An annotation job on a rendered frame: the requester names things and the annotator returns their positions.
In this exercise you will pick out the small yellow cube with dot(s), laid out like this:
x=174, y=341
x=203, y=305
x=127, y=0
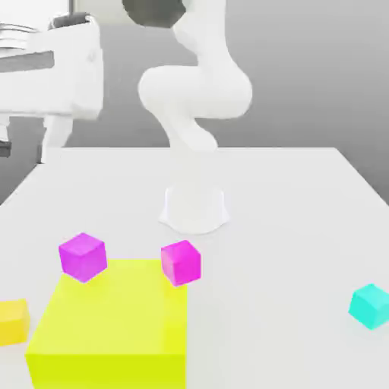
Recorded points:
x=12, y=322

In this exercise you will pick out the small magenta cube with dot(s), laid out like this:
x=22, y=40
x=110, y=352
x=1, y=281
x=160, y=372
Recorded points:
x=182, y=263

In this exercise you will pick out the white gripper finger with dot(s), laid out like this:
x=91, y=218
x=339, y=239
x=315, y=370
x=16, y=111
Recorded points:
x=56, y=133
x=4, y=142

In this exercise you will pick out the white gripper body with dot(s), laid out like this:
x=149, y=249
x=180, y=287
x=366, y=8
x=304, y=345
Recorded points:
x=76, y=76

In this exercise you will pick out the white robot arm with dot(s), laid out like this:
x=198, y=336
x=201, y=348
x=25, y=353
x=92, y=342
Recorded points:
x=197, y=91

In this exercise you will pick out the large lime yellow box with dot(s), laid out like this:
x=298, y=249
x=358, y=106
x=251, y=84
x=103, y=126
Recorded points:
x=109, y=322

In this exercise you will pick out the small cyan cube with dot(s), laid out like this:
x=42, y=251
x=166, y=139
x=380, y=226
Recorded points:
x=370, y=307

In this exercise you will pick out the small purple cube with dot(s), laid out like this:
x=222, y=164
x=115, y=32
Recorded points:
x=82, y=258

